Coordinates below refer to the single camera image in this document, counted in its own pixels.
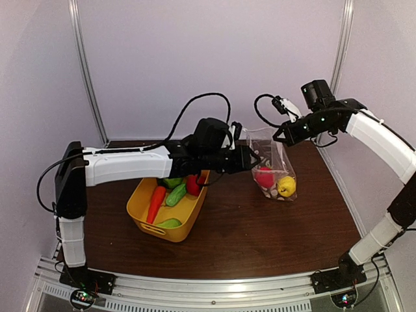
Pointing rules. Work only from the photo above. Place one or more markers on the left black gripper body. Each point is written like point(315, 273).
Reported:
point(229, 164)

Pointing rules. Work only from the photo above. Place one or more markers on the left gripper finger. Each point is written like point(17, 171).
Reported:
point(253, 155)
point(255, 163)

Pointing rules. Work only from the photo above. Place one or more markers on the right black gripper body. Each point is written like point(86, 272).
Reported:
point(316, 125)

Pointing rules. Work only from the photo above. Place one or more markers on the red toy apple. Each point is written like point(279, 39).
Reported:
point(264, 177)
point(194, 184)

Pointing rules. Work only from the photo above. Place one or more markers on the clear dotted zip bag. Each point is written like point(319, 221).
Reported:
point(273, 155)

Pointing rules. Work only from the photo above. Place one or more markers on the yellow toy apple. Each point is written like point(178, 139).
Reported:
point(286, 186)

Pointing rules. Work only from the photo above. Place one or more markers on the yellow plastic basket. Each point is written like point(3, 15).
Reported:
point(187, 211)

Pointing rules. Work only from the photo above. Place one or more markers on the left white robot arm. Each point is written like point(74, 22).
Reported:
point(212, 146)

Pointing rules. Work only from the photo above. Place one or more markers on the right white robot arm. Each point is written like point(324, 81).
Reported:
point(331, 115)

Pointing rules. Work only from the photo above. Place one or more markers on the green toy cabbage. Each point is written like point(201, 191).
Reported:
point(172, 183)

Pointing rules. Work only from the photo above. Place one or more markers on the green toy cucumber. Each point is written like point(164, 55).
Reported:
point(176, 195)

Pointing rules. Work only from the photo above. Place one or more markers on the red toy chili pepper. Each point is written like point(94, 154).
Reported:
point(156, 201)

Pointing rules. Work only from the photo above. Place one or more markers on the green toy pear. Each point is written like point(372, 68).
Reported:
point(170, 223)

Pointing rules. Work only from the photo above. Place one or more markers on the right circuit board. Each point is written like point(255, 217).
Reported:
point(344, 300)

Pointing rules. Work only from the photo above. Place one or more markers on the circuit board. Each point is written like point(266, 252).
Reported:
point(81, 299)
point(344, 300)

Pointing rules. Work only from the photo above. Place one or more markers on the left circuit board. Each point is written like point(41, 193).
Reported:
point(81, 299)

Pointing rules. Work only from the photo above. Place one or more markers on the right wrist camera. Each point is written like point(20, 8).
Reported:
point(285, 106)

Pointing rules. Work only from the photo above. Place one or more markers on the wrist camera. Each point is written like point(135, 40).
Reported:
point(285, 106)
point(232, 135)

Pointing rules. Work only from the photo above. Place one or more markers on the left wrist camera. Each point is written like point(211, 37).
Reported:
point(232, 135)

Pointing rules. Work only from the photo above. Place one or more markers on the right aluminium frame post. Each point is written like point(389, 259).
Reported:
point(343, 43)

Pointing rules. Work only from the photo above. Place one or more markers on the aluminium frame post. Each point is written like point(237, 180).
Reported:
point(343, 43)
point(85, 70)

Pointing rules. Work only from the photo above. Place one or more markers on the front aluminium rail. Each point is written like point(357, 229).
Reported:
point(294, 292)

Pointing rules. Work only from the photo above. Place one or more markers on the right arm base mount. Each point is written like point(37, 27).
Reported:
point(346, 275)

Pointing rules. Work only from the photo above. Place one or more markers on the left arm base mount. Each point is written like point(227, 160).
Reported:
point(90, 280)

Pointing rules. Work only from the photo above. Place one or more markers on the left aluminium frame post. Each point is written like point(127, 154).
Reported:
point(85, 70)

